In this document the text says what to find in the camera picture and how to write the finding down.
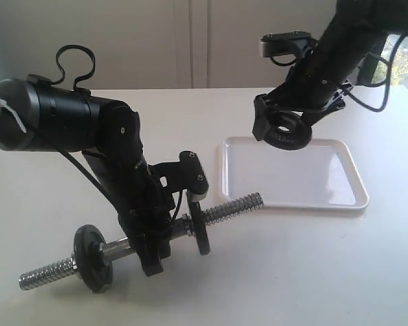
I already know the black weight plate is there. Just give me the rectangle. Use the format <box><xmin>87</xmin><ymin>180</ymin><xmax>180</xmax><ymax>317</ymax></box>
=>
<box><xmin>73</xmin><ymin>224</ymin><xmax>113</xmax><ymax>293</ymax></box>
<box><xmin>188</xmin><ymin>200</ymin><xmax>211</xmax><ymax>255</ymax></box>
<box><xmin>264</xmin><ymin>112</ymin><xmax>312</xmax><ymax>151</ymax></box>

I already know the chrome threaded dumbbell bar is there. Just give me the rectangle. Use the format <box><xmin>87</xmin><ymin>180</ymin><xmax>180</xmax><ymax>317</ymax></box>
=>
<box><xmin>18</xmin><ymin>192</ymin><xmax>264</xmax><ymax>291</ymax></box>

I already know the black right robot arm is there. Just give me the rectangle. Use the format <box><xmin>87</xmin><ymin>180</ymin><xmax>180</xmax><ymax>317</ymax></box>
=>
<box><xmin>252</xmin><ymin>1</ymin><xmax>408</xmax><ymax>149</ymax></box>

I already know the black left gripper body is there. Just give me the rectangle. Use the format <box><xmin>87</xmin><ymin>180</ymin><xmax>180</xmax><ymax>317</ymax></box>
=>
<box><xmin>82</xmin><ymin>145</ymin><xmax>172</xmax><ymax>241</ymax></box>

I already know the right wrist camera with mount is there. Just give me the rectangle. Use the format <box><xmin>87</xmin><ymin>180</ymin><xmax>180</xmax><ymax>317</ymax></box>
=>
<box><xmin>260</xmin><ymin>31</ymin><xmax>318</xmax><ymax>67</ymax></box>

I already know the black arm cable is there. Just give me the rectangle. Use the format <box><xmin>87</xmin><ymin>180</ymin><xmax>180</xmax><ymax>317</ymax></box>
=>
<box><xmin>346</xmin><ymin>32</ymin><xmax>407</xmax><ymax>113</ymax></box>
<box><xmin>56</xmin><ymin>43</ymin><xmax>120</xmax><ymax>218</ymax></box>

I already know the black window frame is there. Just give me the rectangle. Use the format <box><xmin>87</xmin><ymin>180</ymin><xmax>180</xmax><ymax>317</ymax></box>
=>
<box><xmin>356</xmin><ymin>34</ymin><xmax>388</xmax><ymax>87</ymax></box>

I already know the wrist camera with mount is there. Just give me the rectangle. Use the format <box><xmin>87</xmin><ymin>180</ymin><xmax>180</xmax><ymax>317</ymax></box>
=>
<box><xmin>260</xmin><ymin>31</ymin><xmax>318</xmax><ymax>67</ymax></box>
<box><xmin>150</xmin><ymin>151</ymin><xmax>209</xmax><ymax>202</ymax></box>

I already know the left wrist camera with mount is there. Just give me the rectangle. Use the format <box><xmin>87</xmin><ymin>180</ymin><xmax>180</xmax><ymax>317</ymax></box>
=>
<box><xmin>150</xmin><ymin>151</ymin><xmax>209</xmax><ymax>202</ymax></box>

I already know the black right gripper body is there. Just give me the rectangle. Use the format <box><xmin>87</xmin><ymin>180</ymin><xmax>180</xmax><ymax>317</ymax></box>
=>
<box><xmin>266</xmin><ymin>64</ymin><xmax>354</xmax><ymax>114</ymax></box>

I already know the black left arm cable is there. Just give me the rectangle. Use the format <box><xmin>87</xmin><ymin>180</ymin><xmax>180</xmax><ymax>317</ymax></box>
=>
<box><xmin>56</xmin><ymin>43</ymin><xmax>120</xmax><ymax>218</ymax></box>

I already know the white plastic tray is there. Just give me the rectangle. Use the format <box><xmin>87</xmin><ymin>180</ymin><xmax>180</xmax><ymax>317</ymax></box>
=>
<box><xmin>220</xmin><ymin>137</ymin><xmax>370</xmax><ymax>213</ymax></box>

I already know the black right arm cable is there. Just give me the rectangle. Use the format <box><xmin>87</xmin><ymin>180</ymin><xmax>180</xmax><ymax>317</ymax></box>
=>
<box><xmin>346</xmin><ymin>32</ymin><xmax>407</xmax><ymax>113</ymax></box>

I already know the white zip tie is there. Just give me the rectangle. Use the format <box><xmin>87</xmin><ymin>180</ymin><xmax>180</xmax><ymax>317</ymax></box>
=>
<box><xmin>0</xmin><ymin>86</ymin><xmax>28</xmax><ymax>134</ymax></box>

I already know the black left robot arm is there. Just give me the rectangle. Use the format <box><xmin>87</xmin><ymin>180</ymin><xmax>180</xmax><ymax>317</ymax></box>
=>
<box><xmin>0</xmin><ymin>79</ymin><xmax>173</xmax><ymax>276</ymax></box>

